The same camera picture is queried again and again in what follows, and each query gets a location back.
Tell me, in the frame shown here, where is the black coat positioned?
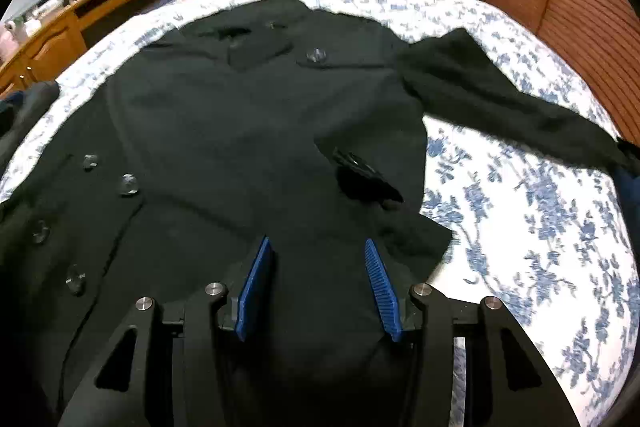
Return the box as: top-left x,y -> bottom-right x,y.
0,0 -> 640,427

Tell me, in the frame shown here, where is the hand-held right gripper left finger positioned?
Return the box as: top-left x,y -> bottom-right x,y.
57,236 -> 275,427

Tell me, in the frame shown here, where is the dark grey garment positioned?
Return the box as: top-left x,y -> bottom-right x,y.
0,82 -> 61,158

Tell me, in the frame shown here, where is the blue floral bedsheet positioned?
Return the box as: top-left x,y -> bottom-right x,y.
0,0 -> 640,427

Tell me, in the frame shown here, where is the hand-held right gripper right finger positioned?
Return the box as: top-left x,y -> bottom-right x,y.
364,238 -> 583,427

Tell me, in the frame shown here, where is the wooden desk with cabinets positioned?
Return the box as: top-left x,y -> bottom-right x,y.
0,0 -> 179,100

